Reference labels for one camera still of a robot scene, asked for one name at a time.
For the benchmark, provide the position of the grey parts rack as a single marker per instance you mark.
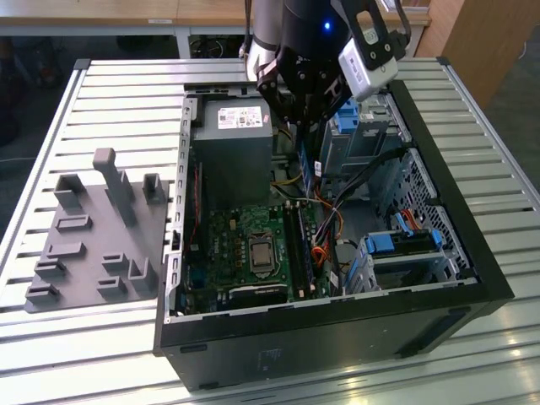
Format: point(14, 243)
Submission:
point(101, 249)

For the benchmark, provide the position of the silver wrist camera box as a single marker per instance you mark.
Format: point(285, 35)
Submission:
point(363, 71)

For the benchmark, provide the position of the black RAM slot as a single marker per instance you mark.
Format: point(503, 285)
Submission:
point(294, 253)

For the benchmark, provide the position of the wooden desk with white frame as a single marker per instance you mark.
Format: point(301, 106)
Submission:
point(105, 19)

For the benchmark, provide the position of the green motherboard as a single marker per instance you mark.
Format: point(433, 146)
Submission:
point(223, 249)

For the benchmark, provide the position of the wooden cabinet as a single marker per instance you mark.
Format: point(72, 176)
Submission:
point(476, 46)

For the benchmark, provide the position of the black open PC case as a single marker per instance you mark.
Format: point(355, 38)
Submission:
point(320, 337)

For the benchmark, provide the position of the grey power supply unit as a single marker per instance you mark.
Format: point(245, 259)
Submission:
point(232, 160)

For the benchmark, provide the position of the blue disk carrier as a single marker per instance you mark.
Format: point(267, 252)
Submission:
point(381, 244)

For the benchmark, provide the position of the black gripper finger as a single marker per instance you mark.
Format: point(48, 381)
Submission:
point(327, 105)
point(278, 97)

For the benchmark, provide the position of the silver CPU in socket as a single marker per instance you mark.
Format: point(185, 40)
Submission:
point(261, 256)

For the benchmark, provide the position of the blue RAM stick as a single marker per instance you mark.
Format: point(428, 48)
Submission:
point(306, 164)

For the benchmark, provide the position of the metal drive cage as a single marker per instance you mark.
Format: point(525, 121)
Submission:
point(363, 147)

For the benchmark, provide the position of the blue plastic drive latch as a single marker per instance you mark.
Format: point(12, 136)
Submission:
point(347, 120)

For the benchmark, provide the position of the black graphics card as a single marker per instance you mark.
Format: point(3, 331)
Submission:
point(258, 293)

